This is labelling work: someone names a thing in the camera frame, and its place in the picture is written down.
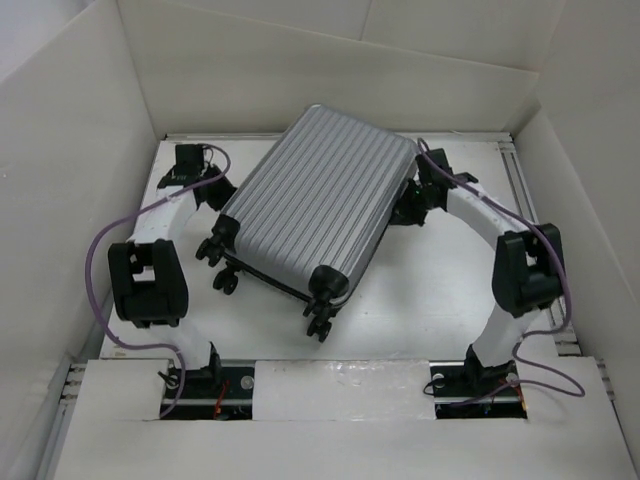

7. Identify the grey hard-shell suitcase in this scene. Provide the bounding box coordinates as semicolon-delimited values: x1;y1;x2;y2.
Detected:
195;104;418;341

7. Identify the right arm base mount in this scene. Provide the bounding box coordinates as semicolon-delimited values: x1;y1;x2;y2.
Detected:
423;361;527;420

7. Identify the aluminium rail frame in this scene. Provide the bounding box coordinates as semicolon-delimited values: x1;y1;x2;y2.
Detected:
37;130;621;480

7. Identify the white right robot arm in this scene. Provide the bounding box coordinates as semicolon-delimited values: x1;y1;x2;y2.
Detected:
391;139;566;394

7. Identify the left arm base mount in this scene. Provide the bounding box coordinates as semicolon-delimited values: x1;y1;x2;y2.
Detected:
162;361;255;421

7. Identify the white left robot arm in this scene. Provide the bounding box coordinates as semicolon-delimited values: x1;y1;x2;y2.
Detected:
108;143;234;397

